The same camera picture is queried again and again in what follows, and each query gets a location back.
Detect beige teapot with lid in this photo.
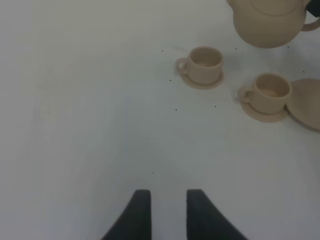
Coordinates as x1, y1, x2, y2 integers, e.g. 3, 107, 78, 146
227, 0, 320, 49

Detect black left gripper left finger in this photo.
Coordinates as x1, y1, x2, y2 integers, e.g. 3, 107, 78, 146
102, 189, 152, 240

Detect beige far teacup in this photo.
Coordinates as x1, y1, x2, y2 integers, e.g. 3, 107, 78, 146
175, 46, 224, 85

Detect beige cup saucer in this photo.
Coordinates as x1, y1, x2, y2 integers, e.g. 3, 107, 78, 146
240, 102, 288, 123
180, 72, 224, 90

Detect large beige teapot saucer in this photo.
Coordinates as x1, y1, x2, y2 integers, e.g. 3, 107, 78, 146
286, 78, 320, 130

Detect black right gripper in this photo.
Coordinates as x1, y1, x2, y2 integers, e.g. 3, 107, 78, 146
306, 0, 320, 18

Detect beige near cup saucer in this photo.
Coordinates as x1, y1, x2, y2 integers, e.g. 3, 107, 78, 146
240, 102, 288, 123

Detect beige teacup with handle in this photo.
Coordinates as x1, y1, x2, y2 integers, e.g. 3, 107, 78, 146
238, 73, 292, 115

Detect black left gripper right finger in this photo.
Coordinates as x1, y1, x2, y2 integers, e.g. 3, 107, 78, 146
186, 189, 247, 240

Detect beige far cup saucer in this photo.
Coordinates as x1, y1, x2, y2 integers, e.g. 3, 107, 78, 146
180, 72, 224, 90

